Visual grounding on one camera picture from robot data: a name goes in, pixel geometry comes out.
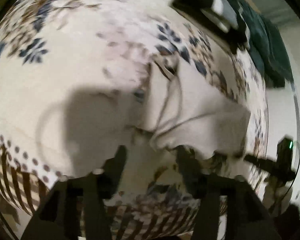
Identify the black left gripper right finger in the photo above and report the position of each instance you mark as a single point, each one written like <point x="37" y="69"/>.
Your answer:
<point x="228" y="205"/>

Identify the folded white grey clothes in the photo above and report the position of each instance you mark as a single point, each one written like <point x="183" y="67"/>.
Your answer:
<point x="222" y="15"/>

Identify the floral patterned bed cover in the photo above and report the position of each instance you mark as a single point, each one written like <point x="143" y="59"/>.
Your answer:
<point x="73" y="76"/>

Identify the black storage box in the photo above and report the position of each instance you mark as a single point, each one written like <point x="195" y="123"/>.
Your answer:
<point x="236" y="39"/>

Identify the dark green folded clothes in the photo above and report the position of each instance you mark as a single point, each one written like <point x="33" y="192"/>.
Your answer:
<point x="267" y="49"/>

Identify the beige small garment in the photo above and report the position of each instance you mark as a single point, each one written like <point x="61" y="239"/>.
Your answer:
<point x="180" y="108"/>

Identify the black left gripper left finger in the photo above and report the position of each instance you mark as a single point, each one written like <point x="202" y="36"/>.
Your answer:
<point x="71" y="201"/>

